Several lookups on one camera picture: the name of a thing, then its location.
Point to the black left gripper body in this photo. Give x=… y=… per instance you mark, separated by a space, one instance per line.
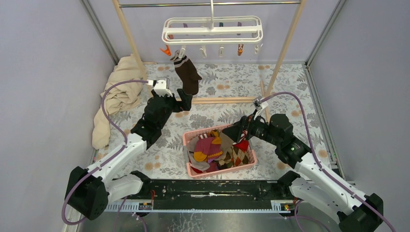
x=171 y=105

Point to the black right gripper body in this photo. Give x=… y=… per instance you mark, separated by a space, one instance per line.
x=257 y=128

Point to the dark brown sock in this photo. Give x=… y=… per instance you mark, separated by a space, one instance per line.
x=187 y=73

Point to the cream patterned sock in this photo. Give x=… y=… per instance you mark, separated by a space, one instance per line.
x=234 y=158

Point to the red bear sock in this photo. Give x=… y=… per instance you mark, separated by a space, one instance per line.
x=243 y=145

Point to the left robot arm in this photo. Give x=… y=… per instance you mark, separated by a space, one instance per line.
x=90 y=190

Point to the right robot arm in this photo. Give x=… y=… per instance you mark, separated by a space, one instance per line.
x=310 y=180

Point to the white sock hanger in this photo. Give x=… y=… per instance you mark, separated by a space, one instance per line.
x=212 y=30

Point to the pink plastic basket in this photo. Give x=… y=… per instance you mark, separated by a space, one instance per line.
x=213 y=170

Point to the beige cloth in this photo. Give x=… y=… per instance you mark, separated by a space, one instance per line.
x=121 y=98

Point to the orange clothes peg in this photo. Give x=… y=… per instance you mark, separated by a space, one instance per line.
x=240 y=49
x=167 y=50

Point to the white clothes peg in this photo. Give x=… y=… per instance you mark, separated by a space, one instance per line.
x=257 y=48

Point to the metal hanging rod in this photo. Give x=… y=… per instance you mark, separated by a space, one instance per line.
x=159 y=5

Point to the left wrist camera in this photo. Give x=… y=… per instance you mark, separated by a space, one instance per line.
x=160 y=87

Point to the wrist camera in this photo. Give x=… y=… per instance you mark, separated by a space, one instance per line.
x=160 y=87
x=260 y=106

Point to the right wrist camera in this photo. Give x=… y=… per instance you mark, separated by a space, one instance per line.
x=260 y=106

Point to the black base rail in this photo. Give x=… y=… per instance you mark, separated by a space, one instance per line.
x=215 y=195

